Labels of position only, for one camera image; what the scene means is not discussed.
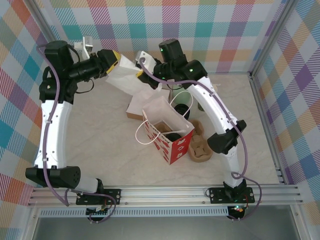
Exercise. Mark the single white napkin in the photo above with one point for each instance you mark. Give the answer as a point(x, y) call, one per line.
point(122, 80)

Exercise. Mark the brown cardboard napkin tray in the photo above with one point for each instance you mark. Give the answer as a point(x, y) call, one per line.
point(133, 116)

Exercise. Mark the black plastic cup lid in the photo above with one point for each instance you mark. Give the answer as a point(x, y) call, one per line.
point(172, 137)

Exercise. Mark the red paper gift bag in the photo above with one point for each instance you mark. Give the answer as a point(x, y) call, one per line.
point(180, 150)

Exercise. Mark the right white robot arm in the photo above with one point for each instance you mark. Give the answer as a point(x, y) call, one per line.
point(215, 107)

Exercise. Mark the pale green straw jar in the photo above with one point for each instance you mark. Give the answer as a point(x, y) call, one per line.
point(185, 97)

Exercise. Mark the black cup lid stack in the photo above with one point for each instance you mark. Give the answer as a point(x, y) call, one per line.
point(181, 108)

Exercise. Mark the left controller board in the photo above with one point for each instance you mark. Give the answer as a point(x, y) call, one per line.
point(100, 212)

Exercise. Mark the controller board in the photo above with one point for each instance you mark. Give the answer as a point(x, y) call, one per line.
point(237, 209)
point(100, 212)

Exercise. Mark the grey metal sheet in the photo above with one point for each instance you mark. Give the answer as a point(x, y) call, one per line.
point(162, 230)

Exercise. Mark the right controller board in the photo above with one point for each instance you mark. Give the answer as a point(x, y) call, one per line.
point(237, 209)

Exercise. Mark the left aluminium frame post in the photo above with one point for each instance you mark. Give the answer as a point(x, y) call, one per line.
point(48, 25)

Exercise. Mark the aluminium frame post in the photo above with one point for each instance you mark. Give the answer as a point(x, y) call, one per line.
point(48, 25)
point(278, 25)

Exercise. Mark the right aluminium floor rail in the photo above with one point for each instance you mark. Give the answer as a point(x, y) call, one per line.
point(264, 120)

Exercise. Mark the right aluminium frame post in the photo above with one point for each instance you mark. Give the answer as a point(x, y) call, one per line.
point(278, 25)

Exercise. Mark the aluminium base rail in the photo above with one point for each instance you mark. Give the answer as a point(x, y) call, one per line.
point(162, 197)

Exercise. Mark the left black mount plate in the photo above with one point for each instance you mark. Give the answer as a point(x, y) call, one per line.
point(115, 196)

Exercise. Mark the black mount plate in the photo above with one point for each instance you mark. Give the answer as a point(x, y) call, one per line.
point(217, 196)
point(115, 196)

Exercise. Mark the right black mount plate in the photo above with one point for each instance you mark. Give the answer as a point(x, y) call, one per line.
point(217, 196)

